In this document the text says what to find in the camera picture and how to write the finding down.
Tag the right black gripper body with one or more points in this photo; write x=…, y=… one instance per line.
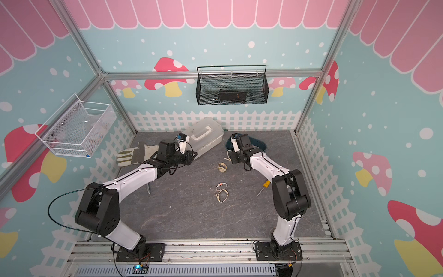
x=236, y=157

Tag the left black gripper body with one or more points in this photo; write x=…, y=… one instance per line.
x=178, y=158

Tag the white orange watch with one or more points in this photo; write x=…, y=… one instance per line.
x=221, y=186

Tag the beige watch lowest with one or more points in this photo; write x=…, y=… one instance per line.
x=222, y=195

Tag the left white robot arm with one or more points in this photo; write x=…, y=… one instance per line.
x=99, y=209

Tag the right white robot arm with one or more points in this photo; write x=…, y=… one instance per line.
x=291, y=198

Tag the dark teal storage bin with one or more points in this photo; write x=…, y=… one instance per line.
x=256, y=142

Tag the grey work glove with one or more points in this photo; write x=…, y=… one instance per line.
x=136, y=155

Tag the white translucent lidded toolbox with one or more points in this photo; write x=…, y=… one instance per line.
x=203, y=136

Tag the black item in basket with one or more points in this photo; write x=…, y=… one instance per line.
x=232, y=96

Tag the small green circuit board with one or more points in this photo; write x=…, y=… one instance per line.
x=140, y=269

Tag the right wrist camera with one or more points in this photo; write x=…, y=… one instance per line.
x=235, y=144

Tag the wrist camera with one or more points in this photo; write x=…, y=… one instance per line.
x=235, y=144
x=182, y=140

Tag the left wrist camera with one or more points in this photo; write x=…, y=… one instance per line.
x=182, y=140

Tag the yellow handled screwdriver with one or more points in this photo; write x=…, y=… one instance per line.
x=265, y=185

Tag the black mesh wall basket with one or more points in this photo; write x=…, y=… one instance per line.
x=246, y=78

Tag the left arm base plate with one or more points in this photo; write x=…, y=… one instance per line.
x=143, y=253

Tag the white wire wall basket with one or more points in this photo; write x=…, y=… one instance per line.
x=77, y=128

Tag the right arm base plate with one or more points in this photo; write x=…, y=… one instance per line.
x=267, y=251

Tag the grey cable duct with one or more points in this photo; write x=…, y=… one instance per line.
x=179, y=270

